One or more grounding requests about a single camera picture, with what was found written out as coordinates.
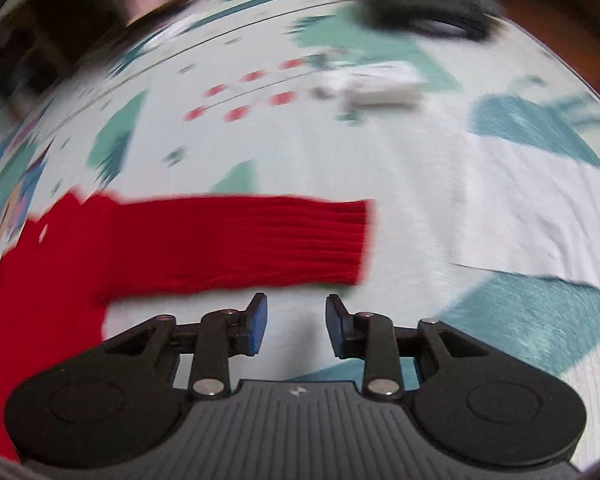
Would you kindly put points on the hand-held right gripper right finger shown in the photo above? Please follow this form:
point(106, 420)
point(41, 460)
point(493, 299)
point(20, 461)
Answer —
point(336, 327)

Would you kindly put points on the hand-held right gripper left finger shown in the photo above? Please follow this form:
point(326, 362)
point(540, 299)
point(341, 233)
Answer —
point(257, 325)

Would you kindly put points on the red knit sweater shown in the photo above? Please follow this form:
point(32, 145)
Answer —
point(205, 245)

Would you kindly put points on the printed animal play mat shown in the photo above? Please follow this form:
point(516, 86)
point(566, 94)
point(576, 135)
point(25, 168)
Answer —
point(330, 160)

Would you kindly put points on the white paper sheet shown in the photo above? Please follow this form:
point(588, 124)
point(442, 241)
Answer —
point(540, 210)

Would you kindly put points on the pale folded cloth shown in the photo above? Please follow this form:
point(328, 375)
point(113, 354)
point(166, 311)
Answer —
point(375, 85)

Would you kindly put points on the navy striped folded garment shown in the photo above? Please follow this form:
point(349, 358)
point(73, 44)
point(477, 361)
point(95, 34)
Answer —
point(430, 0)

